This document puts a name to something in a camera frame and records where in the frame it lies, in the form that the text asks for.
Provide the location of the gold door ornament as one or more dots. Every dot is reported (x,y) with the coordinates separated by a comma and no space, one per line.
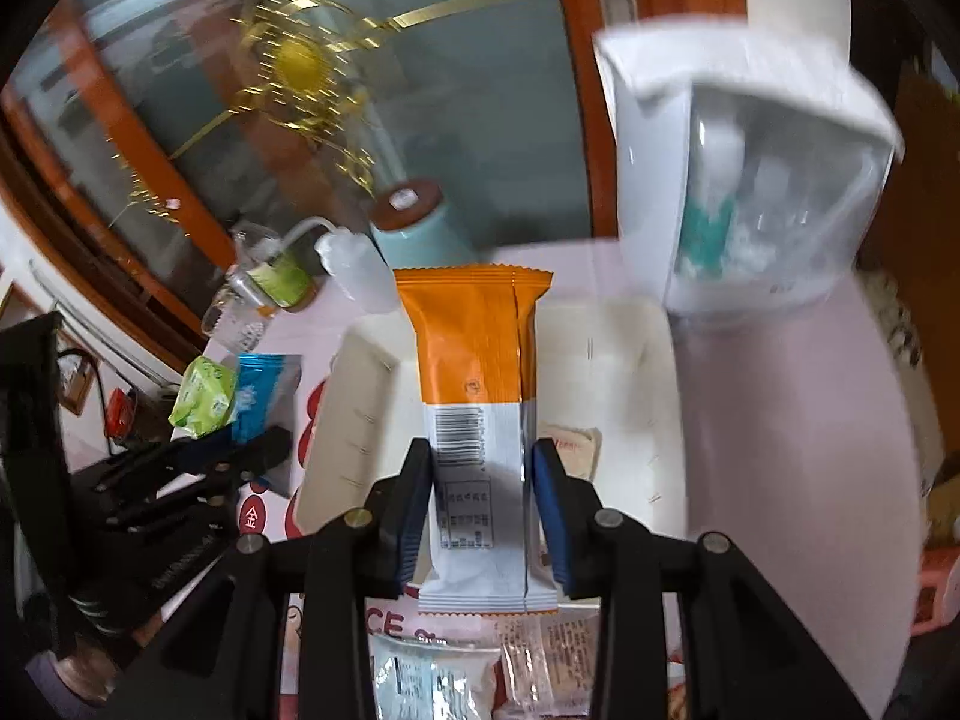
(300,64)

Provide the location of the white wooden cabinet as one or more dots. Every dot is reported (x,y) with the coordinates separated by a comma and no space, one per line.
(19,300)

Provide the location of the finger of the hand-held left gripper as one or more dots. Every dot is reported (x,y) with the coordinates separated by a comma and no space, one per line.
(195,499)
(225,454)

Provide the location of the pale blue snack packet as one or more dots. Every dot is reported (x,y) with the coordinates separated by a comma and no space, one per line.
(420,682)

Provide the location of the white teal bottle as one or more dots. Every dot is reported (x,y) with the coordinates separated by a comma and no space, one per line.
(712,225)

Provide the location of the teal canister brown lid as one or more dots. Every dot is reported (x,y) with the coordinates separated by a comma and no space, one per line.
(420,240)

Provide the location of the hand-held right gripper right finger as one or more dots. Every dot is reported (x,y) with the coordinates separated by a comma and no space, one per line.
(551,517)

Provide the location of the beige small snack packet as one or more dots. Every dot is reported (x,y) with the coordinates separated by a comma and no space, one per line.
(581,450)

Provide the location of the white cloth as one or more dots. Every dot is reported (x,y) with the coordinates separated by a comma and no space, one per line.
(787,67)

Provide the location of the green packet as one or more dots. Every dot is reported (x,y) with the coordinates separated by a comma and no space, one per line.
(202,397)

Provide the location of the pink plastic stool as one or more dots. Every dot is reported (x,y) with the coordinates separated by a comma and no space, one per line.
(941,577)

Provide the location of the person's left forearm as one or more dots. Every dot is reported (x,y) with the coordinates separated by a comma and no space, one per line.
(75,679)

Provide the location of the bright blue snack packet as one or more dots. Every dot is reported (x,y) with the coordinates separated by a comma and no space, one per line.
(266,390)

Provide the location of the white squeeze bottle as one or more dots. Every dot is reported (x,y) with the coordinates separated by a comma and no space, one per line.
(356,262)

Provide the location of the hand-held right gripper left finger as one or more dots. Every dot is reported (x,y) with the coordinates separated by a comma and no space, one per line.
(412,517)

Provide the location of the orange white snack packet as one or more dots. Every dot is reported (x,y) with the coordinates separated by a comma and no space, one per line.
(469,345)

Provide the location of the white rectangular tray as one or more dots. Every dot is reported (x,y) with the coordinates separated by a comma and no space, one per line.
(600,360)

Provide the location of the glass jar green label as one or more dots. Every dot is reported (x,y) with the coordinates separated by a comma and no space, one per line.
(281,281)

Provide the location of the wooden glass door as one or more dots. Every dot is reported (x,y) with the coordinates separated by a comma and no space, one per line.
(487,127)

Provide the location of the clear glass jar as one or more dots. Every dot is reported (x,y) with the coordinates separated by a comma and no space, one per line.
(232,315)

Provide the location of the white plastic storage box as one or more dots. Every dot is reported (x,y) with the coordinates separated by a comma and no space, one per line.
(645,165)

